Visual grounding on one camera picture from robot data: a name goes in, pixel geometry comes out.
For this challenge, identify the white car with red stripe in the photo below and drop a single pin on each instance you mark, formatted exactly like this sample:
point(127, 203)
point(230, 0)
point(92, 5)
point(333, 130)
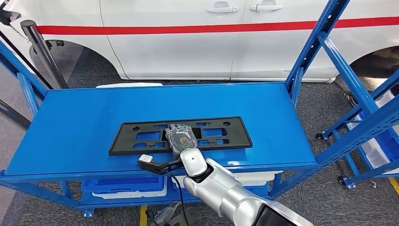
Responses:
point(171, 53)

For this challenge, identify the small white floor scrap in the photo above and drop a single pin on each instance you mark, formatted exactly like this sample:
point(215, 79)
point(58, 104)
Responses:
point(372, 185)

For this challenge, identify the black stanchion belt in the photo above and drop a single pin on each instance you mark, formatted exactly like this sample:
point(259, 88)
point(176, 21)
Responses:
point(26, 59)

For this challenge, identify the blue metal rack on casters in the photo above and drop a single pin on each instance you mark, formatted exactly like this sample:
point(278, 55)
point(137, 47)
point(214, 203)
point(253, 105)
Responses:
point(349, 182)

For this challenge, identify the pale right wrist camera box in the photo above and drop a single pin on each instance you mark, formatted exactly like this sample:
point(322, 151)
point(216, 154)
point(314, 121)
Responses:
point(145, 158)

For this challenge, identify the blue metal shelf rack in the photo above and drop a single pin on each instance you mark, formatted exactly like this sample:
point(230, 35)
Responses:
point(78, 118)

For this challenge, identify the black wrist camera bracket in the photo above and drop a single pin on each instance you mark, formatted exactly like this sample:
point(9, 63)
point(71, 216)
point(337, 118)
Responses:
point(156, 168)

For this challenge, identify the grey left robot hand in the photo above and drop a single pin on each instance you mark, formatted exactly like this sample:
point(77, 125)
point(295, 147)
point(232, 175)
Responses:
point(166, 215)

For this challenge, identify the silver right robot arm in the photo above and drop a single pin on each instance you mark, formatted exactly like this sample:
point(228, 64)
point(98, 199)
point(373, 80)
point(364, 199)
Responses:
point(218, 187)

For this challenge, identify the blue plastic bin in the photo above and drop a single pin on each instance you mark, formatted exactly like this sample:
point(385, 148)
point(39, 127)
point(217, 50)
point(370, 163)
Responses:
point(124, 184)
point(389, 140)

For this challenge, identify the black plastic plate frame part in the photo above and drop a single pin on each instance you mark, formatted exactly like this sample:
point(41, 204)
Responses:
point(124, 146)

